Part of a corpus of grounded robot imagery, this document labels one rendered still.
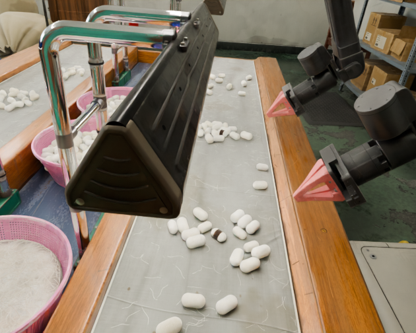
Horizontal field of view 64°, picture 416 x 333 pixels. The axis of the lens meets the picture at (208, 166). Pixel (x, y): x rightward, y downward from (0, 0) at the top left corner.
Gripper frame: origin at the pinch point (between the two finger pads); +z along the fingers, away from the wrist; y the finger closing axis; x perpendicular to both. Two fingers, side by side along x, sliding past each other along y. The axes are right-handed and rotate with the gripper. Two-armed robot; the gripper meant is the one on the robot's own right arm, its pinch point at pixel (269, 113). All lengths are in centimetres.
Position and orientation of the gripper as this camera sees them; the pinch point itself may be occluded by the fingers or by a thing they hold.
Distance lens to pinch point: 100.6
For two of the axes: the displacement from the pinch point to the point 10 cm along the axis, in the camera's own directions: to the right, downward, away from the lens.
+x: 6.0, 7.0, 4.0
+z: -8.0, 4.7, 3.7
